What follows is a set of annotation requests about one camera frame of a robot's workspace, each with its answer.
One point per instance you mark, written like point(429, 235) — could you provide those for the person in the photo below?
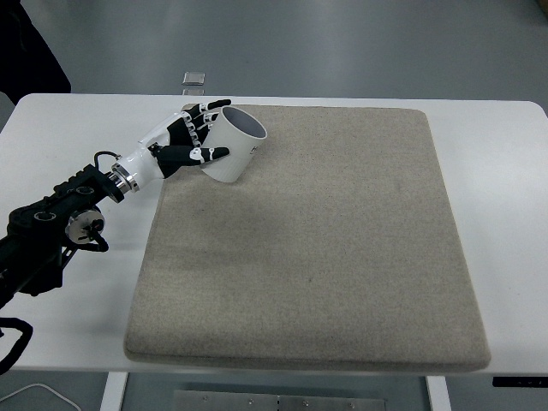
point(25, 51)

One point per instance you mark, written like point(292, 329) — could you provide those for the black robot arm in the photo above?
point(43, 231)

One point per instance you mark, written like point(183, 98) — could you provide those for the silver floor socket plate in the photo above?
point(193, 92)
point(194, 78)

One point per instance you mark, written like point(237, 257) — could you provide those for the white table leg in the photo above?
point(113, 394)
point(437, 396)

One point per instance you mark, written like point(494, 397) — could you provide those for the white ribbed cup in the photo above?
point(233, 145)

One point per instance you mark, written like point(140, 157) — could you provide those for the beige fabric mat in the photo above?
point(299, 278)

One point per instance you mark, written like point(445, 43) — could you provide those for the grey metal plate with screws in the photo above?
point(278, 402)

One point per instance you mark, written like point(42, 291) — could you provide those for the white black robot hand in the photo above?
point(145, 164)

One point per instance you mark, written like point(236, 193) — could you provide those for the tan box corner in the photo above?
point(543, 6)

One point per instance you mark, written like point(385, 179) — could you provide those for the black table control panel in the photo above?
point(520, 382)

